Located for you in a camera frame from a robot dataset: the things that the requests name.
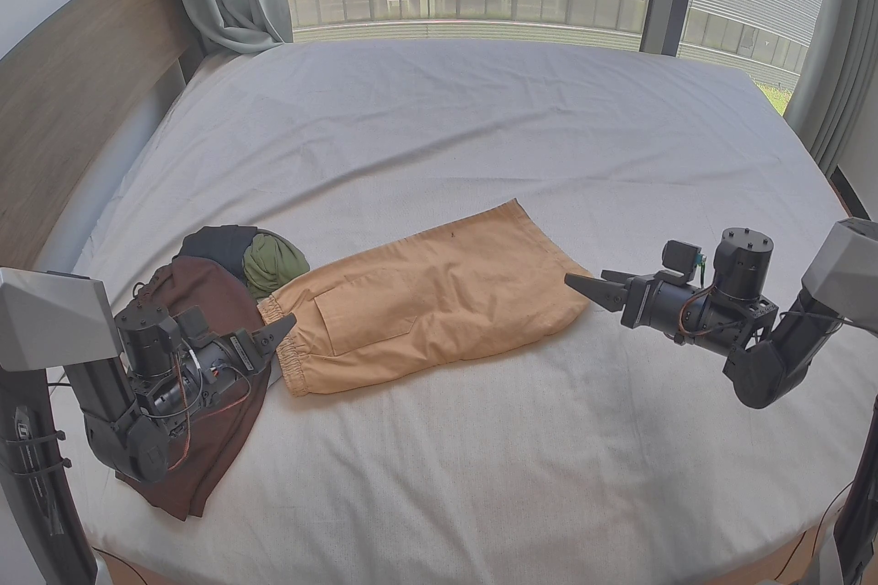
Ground brown shorts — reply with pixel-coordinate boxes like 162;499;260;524
113;256;272;521

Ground green garment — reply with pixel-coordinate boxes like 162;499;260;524
243;231;311;301

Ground bed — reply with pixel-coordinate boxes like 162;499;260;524
0;0;878;585

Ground black garment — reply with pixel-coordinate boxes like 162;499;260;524
177;226;265;280

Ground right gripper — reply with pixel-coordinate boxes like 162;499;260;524
564;269;716;343

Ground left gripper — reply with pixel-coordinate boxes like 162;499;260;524
201;327;273;396

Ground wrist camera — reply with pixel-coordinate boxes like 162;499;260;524
662;239;707;285
177;307;210;340

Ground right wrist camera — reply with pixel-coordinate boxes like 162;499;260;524
662;239;707;285

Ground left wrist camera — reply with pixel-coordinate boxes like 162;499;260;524
177;307;210;340

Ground tan shorts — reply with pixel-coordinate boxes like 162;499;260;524
259;197;594;398

